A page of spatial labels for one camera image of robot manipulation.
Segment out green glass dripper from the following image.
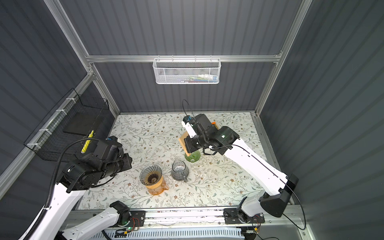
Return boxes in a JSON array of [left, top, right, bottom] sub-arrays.
[[184, 151, 201, 163]]

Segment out grey glass dripper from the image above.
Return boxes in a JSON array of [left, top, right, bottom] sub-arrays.
[[140, 165, 163, 186]]

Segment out grey glass carafe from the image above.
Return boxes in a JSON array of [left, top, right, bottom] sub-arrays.
[[171, 160, 189, 183]]

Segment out orange glass carafe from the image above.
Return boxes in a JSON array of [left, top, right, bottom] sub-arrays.
[[146, 177, 169, 195]]

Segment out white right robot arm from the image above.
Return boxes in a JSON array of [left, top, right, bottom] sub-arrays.
[[182, 114, 298, 223]]

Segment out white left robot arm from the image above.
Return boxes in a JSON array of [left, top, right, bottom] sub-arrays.
[[21, 136, 132, 240]]

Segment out yellow green striped stick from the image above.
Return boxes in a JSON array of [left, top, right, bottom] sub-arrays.
[[81, 130, 95, 154]]

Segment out black flat box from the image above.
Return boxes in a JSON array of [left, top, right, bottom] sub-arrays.
[[63, 113, 104, 136]]

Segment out floral table mat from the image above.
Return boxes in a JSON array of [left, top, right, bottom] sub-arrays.
[[79, 113, 262, 210]]

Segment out markers in white basket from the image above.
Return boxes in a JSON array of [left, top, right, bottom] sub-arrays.
[[177, 74, 219, 84]]

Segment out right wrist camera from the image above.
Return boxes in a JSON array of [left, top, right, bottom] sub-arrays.
[[182, 115, 197, 139]]

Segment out black wire basket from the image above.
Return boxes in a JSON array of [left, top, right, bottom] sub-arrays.
[[24, 89, 114, 161]]

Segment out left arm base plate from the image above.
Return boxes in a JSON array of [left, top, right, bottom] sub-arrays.
[[114, 211, 146, 228]]

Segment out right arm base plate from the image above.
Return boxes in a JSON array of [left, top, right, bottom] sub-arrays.
[[223, 208, 265, 225]]

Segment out white wire mesh basket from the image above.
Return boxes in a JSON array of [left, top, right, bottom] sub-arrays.
[[153, 58, 222, 85]]

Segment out black corrugated cable hose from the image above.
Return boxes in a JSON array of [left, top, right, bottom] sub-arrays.
[[22, 137, 101, 240]]

